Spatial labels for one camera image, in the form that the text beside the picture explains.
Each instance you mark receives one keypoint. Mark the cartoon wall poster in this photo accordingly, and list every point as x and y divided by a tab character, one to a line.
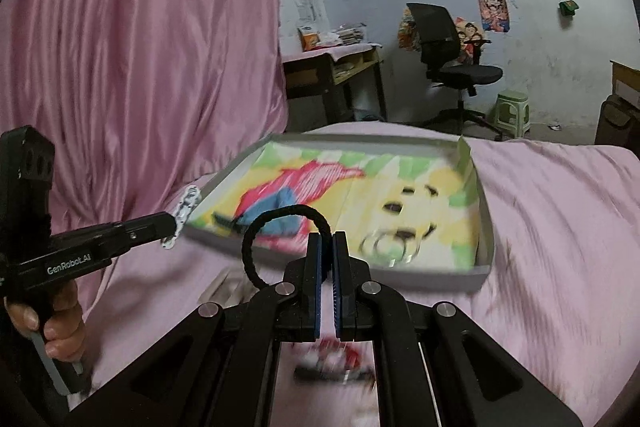
494	9

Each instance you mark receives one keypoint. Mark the colourful wall poster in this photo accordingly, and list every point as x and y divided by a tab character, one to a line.
407	34

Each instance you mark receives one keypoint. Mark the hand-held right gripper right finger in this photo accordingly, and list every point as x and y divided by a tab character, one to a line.
340	287

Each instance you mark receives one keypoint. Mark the green plastic stool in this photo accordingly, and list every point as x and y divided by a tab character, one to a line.
512	104

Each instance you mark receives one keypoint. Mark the dark wooden desk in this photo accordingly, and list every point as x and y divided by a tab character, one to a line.
305	77

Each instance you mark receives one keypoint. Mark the orange box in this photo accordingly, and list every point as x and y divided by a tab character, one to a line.
309	39

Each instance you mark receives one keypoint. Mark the red white black ornament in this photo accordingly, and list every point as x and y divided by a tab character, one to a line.
335	349

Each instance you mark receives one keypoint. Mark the green wall ornament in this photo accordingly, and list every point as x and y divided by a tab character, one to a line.
568	8

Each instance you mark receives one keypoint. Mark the white wall papers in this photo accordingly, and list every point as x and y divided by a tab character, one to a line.
307	4

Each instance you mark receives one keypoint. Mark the pink satin curtain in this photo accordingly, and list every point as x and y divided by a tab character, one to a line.
125	57

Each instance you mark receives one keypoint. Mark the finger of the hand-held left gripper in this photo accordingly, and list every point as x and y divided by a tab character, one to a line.
140	229

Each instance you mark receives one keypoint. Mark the pink desk cloth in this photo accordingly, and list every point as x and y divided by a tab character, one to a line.
350	51

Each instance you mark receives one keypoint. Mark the open cardboard box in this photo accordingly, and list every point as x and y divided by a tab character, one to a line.
627	82

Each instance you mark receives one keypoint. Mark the cartoon printed paper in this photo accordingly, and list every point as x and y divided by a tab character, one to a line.
425	187

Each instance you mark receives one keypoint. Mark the pink bedsheet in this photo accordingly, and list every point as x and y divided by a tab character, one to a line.
550	232

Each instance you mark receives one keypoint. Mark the stack of desk clutter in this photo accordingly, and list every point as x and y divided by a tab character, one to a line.
345	34

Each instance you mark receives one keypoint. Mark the cartoon poster behind chair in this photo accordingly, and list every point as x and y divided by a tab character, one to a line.
470	34

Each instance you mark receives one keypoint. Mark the person's left hand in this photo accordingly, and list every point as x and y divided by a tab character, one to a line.
62	322

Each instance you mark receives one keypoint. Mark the flower painted cardboard tray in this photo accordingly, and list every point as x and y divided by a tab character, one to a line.
450	279

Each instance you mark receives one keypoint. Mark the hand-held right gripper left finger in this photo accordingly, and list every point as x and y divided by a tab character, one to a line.
316	287

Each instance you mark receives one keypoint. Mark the black office chair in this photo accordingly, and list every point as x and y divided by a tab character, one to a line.
432	27

